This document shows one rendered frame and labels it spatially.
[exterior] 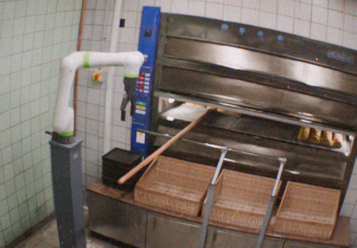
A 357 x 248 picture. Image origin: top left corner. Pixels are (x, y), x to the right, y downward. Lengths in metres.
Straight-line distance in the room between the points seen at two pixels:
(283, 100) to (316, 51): 0.53
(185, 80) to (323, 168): 1.44
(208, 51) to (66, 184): 1.58
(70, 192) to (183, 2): 1.81
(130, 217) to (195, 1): 1.89
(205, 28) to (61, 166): 1.62
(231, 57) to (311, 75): 0.70
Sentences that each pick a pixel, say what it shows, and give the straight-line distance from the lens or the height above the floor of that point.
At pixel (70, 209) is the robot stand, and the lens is 3.27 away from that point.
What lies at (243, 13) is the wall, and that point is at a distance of 3.52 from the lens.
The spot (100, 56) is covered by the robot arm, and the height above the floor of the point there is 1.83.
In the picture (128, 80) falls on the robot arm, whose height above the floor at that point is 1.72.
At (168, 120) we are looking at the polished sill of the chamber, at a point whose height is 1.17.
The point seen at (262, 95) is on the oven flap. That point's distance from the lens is 3.57.
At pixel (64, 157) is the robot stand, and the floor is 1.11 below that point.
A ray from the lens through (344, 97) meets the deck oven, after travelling 3.51.
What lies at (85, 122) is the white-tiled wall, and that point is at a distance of 4.27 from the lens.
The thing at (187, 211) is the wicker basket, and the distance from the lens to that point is 3.52.
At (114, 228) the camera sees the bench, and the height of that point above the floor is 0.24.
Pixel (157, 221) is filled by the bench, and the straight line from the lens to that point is 3.61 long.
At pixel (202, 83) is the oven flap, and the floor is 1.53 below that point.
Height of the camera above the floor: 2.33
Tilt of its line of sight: 17 degrees down
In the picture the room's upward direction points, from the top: 6 degrees clockwise
